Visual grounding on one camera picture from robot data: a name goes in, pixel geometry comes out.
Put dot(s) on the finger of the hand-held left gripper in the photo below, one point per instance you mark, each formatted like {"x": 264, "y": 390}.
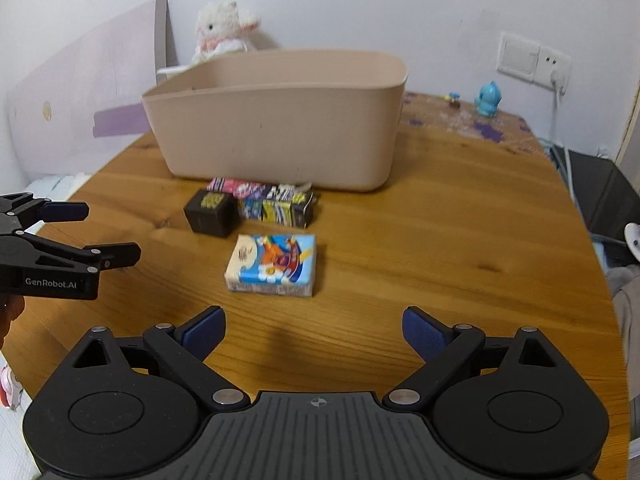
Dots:
{"x": 65, "y": 211}
{"x": 117, "y": 255}

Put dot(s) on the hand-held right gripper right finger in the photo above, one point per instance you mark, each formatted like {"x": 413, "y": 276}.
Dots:
{"x": 424, "y": 334}

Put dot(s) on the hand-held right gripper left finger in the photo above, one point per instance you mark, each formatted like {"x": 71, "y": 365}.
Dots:
{"x": 205, "y": 334}

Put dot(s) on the colourful tissue packet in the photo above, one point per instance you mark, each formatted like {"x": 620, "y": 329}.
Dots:
{"x": 270, "y": 265}

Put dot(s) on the beige plastic storage bin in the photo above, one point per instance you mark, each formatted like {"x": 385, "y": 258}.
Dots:
{"x": 275, "y": 130}

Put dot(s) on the person's left hand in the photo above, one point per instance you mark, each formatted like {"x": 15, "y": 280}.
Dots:
{"x": 9, "y": 315}

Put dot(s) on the light bed sheet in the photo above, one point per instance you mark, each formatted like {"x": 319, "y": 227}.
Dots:
{"x": 60, "y": 187}

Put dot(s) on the small black box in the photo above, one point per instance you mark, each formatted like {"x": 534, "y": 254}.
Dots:
{"x": 210, "y": 212}

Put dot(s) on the pink and white shoe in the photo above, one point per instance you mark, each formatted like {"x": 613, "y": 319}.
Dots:
{"x": 10, "y": 387}

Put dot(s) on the pink bed headboard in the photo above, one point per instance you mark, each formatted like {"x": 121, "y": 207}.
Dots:
{"x": 75, "y": 85}

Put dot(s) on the pink patterned packet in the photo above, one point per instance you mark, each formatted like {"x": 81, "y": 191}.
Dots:
{"x": 225, "y": 185}

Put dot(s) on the colourful printed carton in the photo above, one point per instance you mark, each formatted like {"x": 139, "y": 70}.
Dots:
{"x": 277, "y": 210}

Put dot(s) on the grey cloth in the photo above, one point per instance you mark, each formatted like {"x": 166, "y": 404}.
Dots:
{"x": 627, "y": 310}

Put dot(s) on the black chair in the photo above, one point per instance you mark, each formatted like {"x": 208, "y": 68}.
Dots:
{"x": 595, "y": 195}

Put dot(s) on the white round object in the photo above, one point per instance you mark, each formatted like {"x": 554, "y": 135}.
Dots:
{"x": 634, "y": 242}

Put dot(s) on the small toy figurine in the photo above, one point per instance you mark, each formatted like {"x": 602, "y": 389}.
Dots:
{"x": 454, "y": 101}

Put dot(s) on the blue toy figurine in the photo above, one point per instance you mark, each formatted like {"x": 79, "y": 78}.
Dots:
{"x": 487, "y": 100}

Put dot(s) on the white plush toy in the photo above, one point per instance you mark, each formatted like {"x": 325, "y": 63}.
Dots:
{"x": 220, "y": 25}

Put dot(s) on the white wall switch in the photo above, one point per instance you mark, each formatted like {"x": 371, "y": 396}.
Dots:
{"x": 517, "y": 56}

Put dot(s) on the white wall socket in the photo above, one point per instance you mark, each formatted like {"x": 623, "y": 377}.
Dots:
{"x": 554, "y": 67}

